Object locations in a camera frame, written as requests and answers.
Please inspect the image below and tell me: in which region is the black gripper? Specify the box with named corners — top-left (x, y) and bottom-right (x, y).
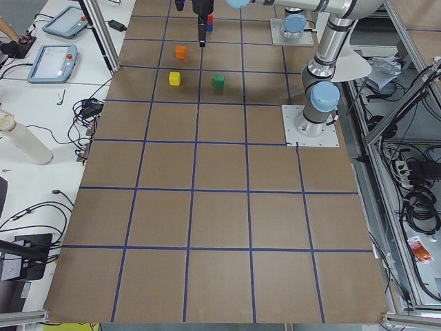
top-left (192, 0), bottom-right (214, 47)

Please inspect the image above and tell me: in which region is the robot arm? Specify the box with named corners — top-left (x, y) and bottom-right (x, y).
top-left (260, 1), bottom-right (382, 138)
top-left (280, 8), bottom-right (316, 39)

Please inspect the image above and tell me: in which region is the orange wooden block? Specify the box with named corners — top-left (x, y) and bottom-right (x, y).
top-left (175, 46), bottom-right (187, 60)

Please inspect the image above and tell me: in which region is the green wooden block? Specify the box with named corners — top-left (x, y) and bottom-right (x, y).
top-left (214, 74), bottom-right (225, 89)

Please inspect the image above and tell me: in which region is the yellow wooden block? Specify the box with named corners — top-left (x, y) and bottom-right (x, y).
top-left (168, 72), bottom-right (181, 86)

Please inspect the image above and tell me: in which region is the black power adapter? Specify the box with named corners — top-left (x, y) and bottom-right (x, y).
top-left (107, 20), bottom-right (127, 32)

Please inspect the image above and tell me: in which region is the far teach pendant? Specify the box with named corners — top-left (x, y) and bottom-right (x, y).
top-left (42, 6), bottom-right (88, 39)

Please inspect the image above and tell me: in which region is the teach pendant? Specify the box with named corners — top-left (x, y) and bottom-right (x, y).
top-left (42, 6), bottom-right (88, 39)
top-left (27, 44), bottom-right (78, 84)

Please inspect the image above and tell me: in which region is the near teach pendant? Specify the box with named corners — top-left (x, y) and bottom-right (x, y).
top-left (27, 44), bottom-right (78, 84)

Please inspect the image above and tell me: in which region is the hex key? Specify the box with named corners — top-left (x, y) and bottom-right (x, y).
top-left (56, 89), bottom-right (66, 106)

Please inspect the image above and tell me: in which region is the white cylinder bottle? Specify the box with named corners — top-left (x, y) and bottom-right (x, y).
top-left (1, 109), bottom-right (54, 165)

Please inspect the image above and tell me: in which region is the black monitor stand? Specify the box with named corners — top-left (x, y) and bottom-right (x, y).
top-left (1, 234), bottom-right (52, 281)

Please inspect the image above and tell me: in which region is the red snack packet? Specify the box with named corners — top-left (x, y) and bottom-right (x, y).
top-left (407, 236), bottom-right (433, 263)

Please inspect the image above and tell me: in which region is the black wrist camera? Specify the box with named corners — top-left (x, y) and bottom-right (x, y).
top-left (174, 0), bottom-right (185, 12)

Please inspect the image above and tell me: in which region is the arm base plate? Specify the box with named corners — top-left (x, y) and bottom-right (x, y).
top-left (270, 19), bottom-right (314, 47)
top-left (281, 105), bottom-right (340, 148)

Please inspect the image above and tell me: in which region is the aluminium frame post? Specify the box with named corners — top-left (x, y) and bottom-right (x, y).
top-left (78, 0), bottom-right (121, 72)

